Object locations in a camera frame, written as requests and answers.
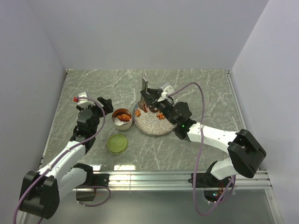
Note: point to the green round lid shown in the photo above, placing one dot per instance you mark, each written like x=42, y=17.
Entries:
x=117, y=143

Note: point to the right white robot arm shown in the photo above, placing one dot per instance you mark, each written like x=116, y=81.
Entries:
x=245, y=152

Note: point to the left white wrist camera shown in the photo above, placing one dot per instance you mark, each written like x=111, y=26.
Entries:
x=82, y=100

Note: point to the speckled ceramic plate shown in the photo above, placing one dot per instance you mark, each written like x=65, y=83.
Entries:
x=149, y=124

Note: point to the orange chicken wing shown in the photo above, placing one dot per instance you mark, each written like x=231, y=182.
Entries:
x=124, y=117

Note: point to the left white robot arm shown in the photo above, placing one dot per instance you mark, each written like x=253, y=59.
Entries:
x=42, y=190

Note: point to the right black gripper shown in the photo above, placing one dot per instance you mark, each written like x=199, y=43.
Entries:
x=154, y=93

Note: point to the aluminium mounting rail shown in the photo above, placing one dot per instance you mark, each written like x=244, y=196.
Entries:
x=169, y=180

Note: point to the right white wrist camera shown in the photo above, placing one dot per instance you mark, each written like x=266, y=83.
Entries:
x=166, y=89

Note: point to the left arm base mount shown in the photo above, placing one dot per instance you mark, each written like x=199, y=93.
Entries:
x=98, y=179

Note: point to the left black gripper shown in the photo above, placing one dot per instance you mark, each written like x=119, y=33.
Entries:
x=107, y=104

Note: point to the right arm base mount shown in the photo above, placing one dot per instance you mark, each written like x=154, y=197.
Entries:
x=207, y=180

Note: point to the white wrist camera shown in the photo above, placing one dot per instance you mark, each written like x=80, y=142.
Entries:
x=166, y=89
x=82, y=100

